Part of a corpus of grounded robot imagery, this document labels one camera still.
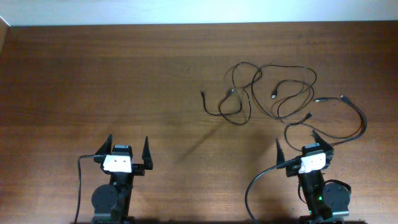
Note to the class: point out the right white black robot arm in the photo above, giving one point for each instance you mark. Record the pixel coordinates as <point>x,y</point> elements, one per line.
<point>327,200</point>

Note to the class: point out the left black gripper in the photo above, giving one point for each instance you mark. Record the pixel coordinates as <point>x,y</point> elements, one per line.
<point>138,169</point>

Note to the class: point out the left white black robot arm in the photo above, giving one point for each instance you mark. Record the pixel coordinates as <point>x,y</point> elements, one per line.
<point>111,201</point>

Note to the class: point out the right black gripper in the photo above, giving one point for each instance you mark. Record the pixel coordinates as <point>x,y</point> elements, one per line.
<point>326,150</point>

